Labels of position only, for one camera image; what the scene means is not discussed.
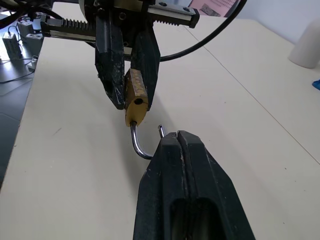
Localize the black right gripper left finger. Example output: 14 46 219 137
133 132 189 240

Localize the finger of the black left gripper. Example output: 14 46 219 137
94 16 126 110
130 26 161 112

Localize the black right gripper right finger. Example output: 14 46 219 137
177 129 256 240

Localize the brass padlock with steel shackle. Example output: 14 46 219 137
124 68 166 160

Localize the grey electronics box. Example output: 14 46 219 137
25 33 45 59

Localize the pink printed sheet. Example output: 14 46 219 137
187 0 242 18

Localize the white electronics box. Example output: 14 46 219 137
16 19 35 39

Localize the grey ribbed power adapter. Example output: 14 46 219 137
1 31 23 60

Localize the white cylinder roll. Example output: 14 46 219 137
287 19 320 70

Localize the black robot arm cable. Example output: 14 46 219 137
159 0 249 63

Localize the black cable bundle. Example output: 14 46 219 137
0 0 65 30

